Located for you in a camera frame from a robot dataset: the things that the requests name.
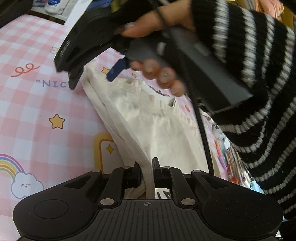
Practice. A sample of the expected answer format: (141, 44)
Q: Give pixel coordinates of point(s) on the pink checkered tablecloth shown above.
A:
(47, 130)

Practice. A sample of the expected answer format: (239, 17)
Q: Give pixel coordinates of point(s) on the cream t-shirt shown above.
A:
(144, 125)

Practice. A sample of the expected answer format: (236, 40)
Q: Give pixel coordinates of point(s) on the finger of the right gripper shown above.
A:
(77, 73)
(117, 68)

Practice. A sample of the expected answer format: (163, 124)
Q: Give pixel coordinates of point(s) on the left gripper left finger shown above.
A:
(119, 180)

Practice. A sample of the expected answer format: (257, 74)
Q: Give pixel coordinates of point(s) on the black white striped sleeve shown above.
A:
(259, 51)

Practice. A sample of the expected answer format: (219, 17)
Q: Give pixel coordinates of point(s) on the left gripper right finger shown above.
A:
(174, 180)

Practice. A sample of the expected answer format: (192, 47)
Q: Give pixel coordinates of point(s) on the white green lidded can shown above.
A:
(56, 7)

